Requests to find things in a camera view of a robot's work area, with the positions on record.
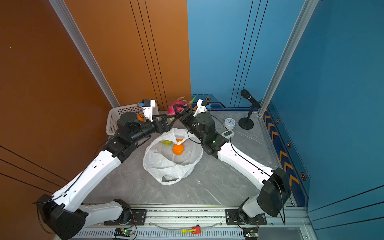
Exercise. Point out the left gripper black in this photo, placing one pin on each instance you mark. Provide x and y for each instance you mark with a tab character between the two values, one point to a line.
164	128

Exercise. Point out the right green circuit board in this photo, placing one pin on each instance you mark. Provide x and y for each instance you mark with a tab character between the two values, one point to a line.
250	234

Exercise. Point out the red yellow connector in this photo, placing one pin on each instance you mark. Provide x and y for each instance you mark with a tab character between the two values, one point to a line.
194	230

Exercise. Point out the orange persimmon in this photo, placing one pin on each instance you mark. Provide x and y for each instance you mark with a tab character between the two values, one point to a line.
178	149

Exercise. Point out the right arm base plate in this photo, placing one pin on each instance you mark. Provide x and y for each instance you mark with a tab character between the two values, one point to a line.
235	217

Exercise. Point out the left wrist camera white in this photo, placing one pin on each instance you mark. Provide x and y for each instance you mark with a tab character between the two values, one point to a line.
147	109

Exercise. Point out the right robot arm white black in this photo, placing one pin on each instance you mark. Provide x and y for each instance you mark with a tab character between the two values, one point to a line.
273	185

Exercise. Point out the black microphone on stand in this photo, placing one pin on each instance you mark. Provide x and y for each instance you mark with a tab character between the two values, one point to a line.
246	123

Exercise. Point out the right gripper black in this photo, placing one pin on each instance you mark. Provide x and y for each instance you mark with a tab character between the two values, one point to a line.
187	112

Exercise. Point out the green circuit board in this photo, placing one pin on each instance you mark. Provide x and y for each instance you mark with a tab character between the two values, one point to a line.
250	234
124	234

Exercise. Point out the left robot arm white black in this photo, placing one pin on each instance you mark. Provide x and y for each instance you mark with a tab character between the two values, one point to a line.
64	213

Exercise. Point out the aluminium front rail frame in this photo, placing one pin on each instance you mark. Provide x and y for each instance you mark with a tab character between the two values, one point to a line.
165	222

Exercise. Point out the round white clock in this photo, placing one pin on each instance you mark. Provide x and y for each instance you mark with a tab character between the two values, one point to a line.
230	123

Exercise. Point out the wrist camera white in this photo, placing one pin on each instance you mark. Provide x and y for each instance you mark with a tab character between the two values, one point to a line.
201	107
147	109

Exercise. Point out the small green fruit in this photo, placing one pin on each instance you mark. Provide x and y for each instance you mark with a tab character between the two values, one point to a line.
167	143

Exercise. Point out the small white digital timer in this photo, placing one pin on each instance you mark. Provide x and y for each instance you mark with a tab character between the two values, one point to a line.
228	134

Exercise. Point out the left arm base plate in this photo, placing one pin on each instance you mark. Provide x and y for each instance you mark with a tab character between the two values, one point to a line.
132	216

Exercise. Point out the pink dragon fruit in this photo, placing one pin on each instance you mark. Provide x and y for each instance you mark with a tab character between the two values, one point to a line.
178	105

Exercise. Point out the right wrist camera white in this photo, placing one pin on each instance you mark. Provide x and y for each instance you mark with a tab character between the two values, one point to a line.
201	107

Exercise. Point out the white plastic bag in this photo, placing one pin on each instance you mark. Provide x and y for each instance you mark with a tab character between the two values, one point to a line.
166	167

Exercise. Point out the left green circuit board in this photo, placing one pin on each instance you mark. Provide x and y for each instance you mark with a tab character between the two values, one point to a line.
124	234

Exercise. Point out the white perforated plastic basket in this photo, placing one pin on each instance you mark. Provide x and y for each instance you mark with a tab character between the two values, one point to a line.
115	114

